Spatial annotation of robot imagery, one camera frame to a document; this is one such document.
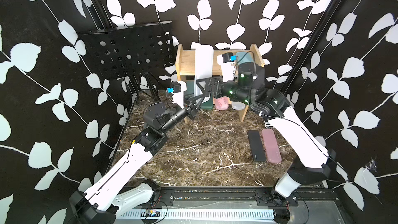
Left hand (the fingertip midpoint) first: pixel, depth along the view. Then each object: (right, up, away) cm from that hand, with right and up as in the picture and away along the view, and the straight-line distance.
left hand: (204, 94), depth 58 cm
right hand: (0, +6, -2) cm, 6 cm away
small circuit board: (-24, -55, +13) cm, 61 cm away
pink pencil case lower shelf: (+10, -3, +26) cm, 28 cm away
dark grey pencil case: (+32, -29, +33) cm, 54 cm away
